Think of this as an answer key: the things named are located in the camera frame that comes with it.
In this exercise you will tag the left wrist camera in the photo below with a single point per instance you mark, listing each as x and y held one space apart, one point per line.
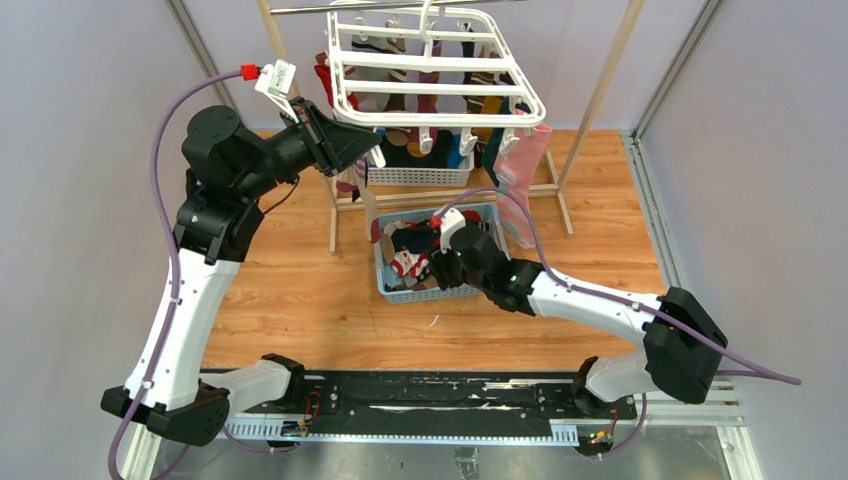
275 82

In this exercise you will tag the brown striped sock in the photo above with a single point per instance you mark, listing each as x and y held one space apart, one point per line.
396 102

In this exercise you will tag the wooden clothes rack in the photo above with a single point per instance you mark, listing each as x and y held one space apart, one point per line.
425 8

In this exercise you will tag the mustard yellow sock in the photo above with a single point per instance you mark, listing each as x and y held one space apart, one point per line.
490 106

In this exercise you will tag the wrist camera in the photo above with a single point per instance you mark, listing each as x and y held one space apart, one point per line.
450 221
275 82

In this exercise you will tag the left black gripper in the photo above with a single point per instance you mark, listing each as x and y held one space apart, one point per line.
332 144

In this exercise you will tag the pink patterned sock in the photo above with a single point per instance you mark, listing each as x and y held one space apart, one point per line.
515 172

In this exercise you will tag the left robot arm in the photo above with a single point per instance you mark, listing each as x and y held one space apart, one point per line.
230 168

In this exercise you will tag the pile of socks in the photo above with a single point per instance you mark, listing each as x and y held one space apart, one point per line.
413 253

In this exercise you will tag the white plastic basket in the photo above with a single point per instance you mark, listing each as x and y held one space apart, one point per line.
421 177

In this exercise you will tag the dark green sock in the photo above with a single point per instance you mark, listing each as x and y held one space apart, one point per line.
491 151

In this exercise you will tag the maroon purple striped beige sock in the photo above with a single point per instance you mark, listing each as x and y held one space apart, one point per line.
354 180

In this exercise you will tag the red sock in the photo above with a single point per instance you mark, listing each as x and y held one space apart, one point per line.
322 71

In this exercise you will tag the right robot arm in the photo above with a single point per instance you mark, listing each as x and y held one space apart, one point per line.
666 359

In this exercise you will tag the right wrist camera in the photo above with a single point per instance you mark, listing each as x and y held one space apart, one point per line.
450 221

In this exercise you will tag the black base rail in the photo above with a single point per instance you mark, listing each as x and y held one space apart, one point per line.
442 405

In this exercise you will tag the white clip sock hanger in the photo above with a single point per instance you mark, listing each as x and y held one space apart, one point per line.
452 83

